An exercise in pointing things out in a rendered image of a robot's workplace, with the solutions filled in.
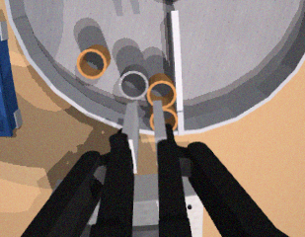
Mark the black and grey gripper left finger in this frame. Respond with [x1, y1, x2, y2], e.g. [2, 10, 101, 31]
[21, 103, 139, 237]

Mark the blue crate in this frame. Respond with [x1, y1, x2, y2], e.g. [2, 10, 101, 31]
[0, 21, 23, 136]

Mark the grey metal bushing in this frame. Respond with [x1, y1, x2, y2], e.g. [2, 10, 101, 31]
[118, 64, 149, 100]

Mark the bronze bushing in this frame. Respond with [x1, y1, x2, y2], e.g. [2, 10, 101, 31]
[150, 104, 178, 130]
[147, 73, 177, 109]
[77, 44, 111, 79]

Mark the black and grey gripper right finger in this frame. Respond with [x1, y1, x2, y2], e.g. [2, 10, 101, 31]
[153, 100, 289, 237]

